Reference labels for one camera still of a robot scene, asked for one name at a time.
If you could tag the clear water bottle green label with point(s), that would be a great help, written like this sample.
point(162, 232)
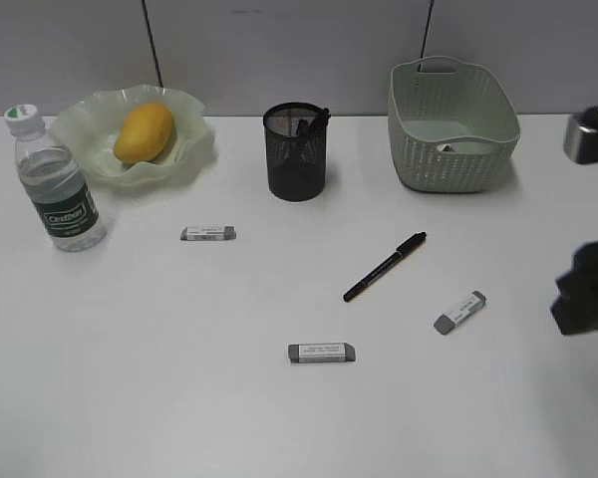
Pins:
point(54, 183)

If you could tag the pale green wavy plate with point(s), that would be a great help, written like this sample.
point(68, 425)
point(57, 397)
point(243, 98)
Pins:
point(90, 128)

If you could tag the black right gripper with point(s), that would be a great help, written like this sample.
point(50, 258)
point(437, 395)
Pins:
point(575, 310)

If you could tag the grey eraser bottom middle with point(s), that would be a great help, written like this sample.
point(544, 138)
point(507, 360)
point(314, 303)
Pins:
point(321, 353)

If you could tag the grey eraser right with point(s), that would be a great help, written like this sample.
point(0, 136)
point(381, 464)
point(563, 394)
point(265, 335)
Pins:
point(458, 313)

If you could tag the grey eraser upper left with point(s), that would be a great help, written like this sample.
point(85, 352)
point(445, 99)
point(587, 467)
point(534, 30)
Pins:
point(208, 233)

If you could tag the green plastic woven basket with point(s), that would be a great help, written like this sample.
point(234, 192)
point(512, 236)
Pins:
point(452, 128)

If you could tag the black marker pen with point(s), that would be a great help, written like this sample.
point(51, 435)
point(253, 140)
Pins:
point(401, 252)
point(319, 119)
point(298, 146)

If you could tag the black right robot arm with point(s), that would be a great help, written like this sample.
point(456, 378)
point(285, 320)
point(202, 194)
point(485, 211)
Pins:
point(581, 138)

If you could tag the grey eraser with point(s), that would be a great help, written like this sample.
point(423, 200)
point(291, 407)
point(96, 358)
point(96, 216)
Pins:
point(321, 353)
point(208, 233)
point(458, 313)

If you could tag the yellow mango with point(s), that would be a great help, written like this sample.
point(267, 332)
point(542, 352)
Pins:
point(145, 133)

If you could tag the black mesh pen holder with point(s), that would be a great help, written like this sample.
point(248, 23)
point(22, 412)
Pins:
point(294, 182)

